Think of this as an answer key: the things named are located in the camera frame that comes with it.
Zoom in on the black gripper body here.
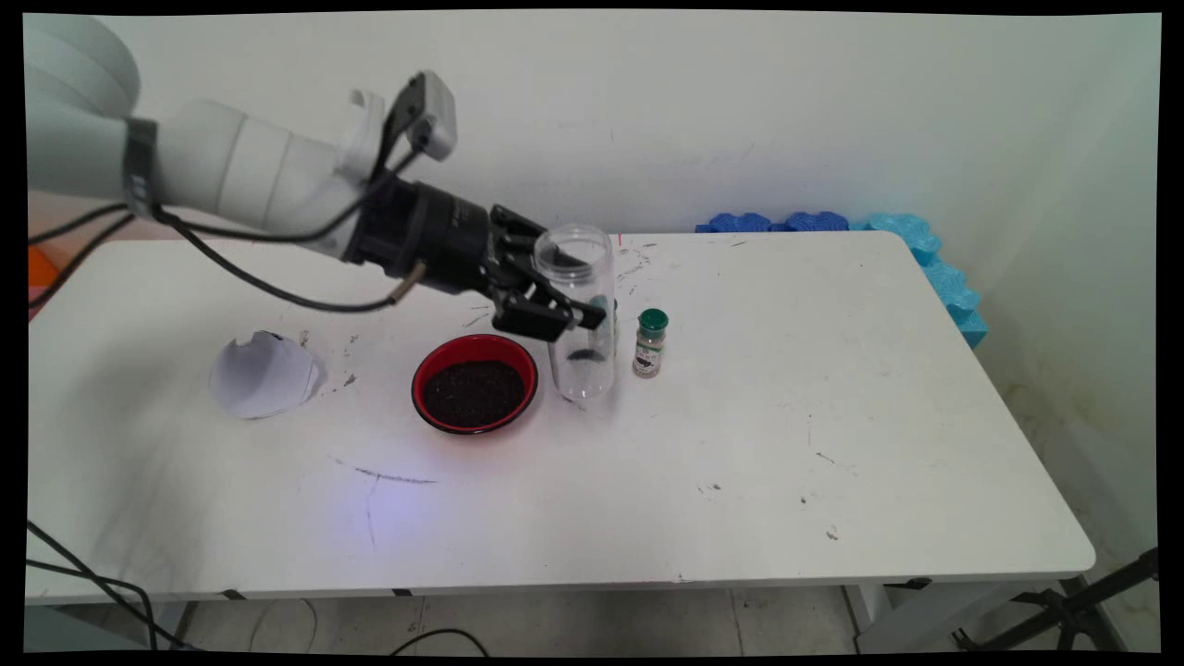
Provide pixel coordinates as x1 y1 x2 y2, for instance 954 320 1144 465
344 176 506 297

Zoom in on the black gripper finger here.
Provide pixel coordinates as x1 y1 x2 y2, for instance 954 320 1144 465
488 205 556 276
490 276 609 343

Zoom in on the clear plastic jar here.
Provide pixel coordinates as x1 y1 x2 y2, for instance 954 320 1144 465
533 224 617 403

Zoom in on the red bowl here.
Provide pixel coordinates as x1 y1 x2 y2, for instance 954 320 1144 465
411 334 540 437

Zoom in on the green-capped spice bottle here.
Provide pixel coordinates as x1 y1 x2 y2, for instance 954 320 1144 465
633 308 670 379
592 294 619 362

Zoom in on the black seeds heap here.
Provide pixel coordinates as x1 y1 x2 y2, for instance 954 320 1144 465
423 360 524 428

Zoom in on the white paper funnel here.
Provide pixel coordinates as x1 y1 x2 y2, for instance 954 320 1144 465
209 330 321 420

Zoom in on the orange box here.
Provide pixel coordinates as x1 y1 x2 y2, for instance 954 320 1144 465
28 245 68 290

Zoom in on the light blue foam mat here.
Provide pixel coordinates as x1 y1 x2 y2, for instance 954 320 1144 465
849 213 989 351

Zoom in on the black tripod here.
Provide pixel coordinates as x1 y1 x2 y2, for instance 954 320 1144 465
953 548 1159 652

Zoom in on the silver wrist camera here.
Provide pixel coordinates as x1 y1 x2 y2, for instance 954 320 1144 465
400 71 459 163

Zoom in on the black cable with tan sleeve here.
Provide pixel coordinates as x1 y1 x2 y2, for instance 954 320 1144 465
28 208 428 314

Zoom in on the black strap with text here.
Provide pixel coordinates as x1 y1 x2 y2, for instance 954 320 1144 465
123 117 160 218

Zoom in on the black looped floor cable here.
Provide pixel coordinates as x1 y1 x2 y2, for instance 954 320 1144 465
388 629 491 658

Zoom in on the white table leg frame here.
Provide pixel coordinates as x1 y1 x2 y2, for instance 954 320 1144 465
844 581 1018 654

